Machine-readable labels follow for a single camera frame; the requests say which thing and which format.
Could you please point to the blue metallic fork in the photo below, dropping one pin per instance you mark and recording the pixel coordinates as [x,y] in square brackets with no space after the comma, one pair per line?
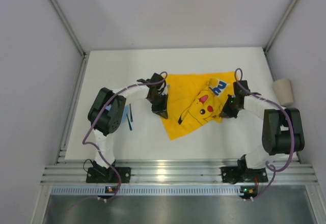
[129,122]

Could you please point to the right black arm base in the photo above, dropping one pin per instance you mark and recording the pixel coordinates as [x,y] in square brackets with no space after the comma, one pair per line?
[242,174]

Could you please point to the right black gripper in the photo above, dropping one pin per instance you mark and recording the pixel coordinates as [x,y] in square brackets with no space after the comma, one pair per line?
[227,109]

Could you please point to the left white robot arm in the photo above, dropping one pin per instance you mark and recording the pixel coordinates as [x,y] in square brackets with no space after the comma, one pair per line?
[107,110]

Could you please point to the yellow Pikachu cloth placemat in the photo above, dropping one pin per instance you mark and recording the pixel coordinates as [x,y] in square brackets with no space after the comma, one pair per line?
[194,100]

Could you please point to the left aluminium frame post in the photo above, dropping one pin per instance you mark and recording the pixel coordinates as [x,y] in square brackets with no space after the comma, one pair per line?
[67,27]

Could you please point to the perforated cable duct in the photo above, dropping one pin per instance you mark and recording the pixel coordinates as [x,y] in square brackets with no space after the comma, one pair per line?
[147,190]

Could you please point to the blue metallic spoon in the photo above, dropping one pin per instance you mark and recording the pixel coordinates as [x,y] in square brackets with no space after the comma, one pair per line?
[130,110]

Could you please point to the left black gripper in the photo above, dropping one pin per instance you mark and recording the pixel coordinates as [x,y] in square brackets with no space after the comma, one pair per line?
[159,104]

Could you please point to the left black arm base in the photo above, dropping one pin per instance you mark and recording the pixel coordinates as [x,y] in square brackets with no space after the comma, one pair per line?
[101,174]

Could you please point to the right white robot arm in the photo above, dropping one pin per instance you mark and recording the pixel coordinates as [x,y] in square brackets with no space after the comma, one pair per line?
[282,130]

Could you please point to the light blue plate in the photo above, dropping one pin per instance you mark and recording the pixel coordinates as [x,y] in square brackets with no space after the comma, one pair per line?
[125,115]

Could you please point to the beige paper cup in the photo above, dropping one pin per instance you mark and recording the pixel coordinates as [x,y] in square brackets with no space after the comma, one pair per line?
[283,91]

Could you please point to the aluminium mounting rail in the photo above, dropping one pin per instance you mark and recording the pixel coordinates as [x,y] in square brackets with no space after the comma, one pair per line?
[173,172]

